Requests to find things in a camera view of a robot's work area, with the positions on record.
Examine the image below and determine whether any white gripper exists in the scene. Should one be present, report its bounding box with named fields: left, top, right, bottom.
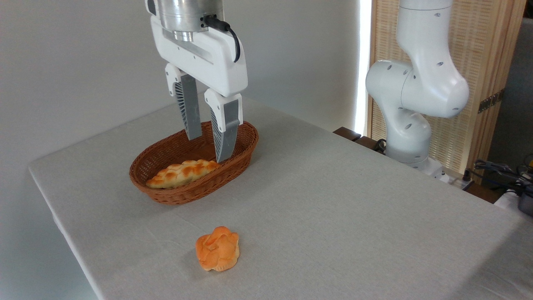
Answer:
left=150, top=16, right=249, bottom=163

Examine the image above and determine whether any round orange bread roll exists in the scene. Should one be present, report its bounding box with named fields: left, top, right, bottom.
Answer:
left=195, top=226, right=240, bottom=272

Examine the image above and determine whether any long braided bread loaf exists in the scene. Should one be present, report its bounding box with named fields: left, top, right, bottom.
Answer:
left=146, top=160, right=221, bottom=189

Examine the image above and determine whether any brown wicker basket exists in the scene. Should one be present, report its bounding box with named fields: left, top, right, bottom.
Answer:
left=129, top=121, right=259, bottom=205

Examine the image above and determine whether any grey tablecloth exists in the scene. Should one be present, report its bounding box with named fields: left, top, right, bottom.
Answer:
left=28, top=87, right=533, bottom=300

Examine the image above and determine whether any wooden bamboo folding screen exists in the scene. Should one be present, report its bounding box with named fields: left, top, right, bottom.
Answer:
left=369, top=0, right=527, bottom=184

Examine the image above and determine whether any metal screen hinge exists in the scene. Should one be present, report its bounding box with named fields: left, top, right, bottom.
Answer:
left=478, top=90, right=505, bottom=114

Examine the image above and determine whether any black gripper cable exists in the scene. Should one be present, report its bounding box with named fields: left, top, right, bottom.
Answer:
left=201, top=15, right=241, bottom=63

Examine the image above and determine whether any black cable bundle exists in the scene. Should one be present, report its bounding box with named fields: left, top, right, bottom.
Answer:
left=474, top=160, right=533, bottom=196

